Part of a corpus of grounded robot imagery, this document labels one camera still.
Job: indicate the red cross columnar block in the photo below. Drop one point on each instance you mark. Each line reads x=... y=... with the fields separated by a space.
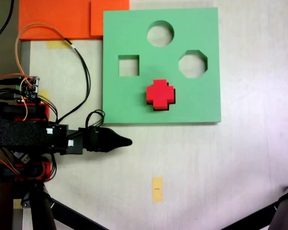
x=160 y=94

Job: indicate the green shape sorting board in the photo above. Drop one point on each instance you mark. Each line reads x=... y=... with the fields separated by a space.
x=124 y=105

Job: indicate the yellow tape with black mark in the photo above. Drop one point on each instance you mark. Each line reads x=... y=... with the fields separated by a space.
x=157 y=189

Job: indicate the yellow masking tape piece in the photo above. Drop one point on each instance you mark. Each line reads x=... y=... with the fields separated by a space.
x=56 y=44
x=17 y=203
x=44 y=93

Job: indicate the black tripod leg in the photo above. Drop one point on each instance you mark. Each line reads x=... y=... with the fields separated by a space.
x=284 y=210
x=42 y=210

